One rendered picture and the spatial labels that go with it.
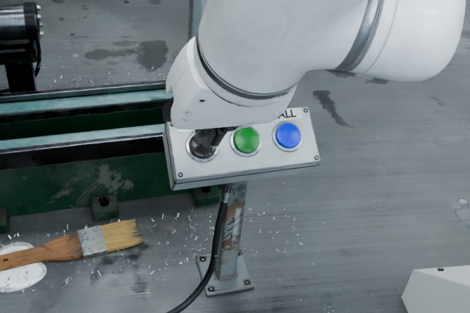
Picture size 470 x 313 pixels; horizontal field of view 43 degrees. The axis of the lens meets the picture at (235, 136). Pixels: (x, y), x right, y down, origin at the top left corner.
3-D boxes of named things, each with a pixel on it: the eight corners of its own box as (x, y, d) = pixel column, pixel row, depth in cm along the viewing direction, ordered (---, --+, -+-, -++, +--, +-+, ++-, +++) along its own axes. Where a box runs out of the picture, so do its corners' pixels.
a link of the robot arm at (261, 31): (327, 3, 44) (206, -23, 43) (413, -124, 32) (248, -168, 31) (320, 106, 42) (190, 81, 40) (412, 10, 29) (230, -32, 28)
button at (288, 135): (275, 153, 68) (279, 148, 67) (270, 128, 69) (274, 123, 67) (299, 149, 69) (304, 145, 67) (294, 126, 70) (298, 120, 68)
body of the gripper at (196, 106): (304, 6, 47) (267, 67, 57) (175, 10, 44) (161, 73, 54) (323, 95, 44) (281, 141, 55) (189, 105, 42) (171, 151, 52)
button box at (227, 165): (170, 191, 68) (175, 180, 63) (161, 133, 70) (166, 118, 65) (308, 173, 73) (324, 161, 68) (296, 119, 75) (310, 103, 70)
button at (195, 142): (189, 163, 66) (191, 158, 64) (185, 137, 67) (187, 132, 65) (216, 160, 66) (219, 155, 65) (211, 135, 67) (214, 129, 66)
